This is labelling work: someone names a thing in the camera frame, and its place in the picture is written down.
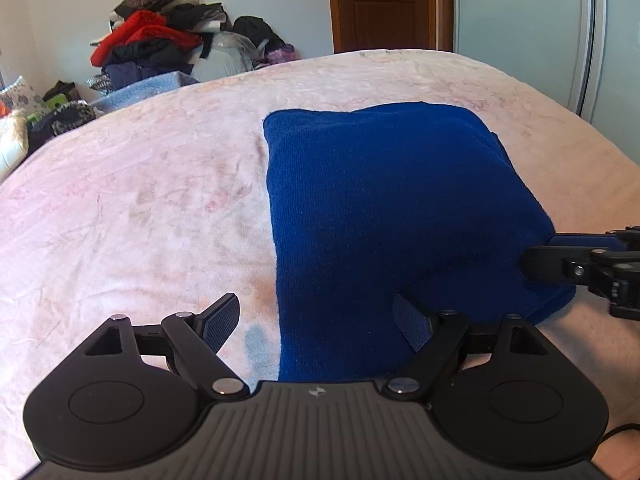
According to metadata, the black cable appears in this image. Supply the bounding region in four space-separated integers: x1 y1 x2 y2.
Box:
597 424 640 448

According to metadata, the dark knit garment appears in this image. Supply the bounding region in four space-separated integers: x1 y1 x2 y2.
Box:
27 101 98 153

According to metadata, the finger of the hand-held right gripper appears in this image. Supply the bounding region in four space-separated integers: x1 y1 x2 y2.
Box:
549 227 640 252
519 246 640 291

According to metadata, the pale sliding wardrobe door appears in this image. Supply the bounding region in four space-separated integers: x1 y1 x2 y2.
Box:
452 0 640 161

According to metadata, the pink blanket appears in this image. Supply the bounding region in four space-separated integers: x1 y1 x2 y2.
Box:
0 49 640 480

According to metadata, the black bag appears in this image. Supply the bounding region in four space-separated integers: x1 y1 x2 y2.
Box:
42 80 77 108

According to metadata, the blue sweater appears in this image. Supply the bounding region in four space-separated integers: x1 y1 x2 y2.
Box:
262 101 577 383

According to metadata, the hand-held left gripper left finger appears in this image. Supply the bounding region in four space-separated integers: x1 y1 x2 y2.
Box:
81 293 251 402

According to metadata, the light blue towel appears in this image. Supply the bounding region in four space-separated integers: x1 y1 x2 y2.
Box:
92 71 201 113

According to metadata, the pile of clothes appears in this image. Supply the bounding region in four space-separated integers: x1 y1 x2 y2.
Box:
90 0 297 93

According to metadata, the brown wooden door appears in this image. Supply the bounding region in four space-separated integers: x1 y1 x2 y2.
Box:
325 0 453 55

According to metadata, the floral pillow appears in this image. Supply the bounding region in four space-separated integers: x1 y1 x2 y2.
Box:
0 76 51 122

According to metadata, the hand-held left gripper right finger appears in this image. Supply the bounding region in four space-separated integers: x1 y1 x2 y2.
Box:
385 293 553 403

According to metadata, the white quilted jacket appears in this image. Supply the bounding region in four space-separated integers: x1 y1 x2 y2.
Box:
0 110 29 182

